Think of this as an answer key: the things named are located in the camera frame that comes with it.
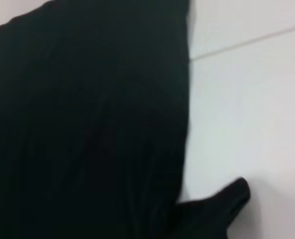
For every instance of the black t-shirt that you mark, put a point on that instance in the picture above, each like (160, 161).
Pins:
(87, 124)

